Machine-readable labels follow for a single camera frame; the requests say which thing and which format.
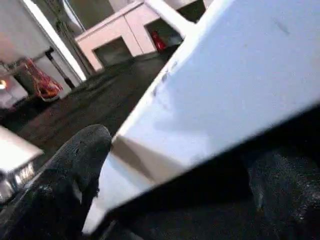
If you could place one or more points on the red and white bag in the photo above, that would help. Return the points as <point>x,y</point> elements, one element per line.
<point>45,85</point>

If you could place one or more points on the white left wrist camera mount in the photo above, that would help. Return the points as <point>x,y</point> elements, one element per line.
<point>15,150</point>

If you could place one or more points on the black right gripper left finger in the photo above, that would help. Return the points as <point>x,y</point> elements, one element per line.
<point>62,187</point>

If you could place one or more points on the black plastic mat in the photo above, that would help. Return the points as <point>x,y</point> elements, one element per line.
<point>100,95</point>

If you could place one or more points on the white glass-door cabinet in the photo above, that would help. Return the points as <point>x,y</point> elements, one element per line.
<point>112,27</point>

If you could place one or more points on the white plastic table top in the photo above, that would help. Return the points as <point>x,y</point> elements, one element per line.
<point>225,75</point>

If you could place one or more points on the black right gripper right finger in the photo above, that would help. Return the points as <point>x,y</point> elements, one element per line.
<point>287,195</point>

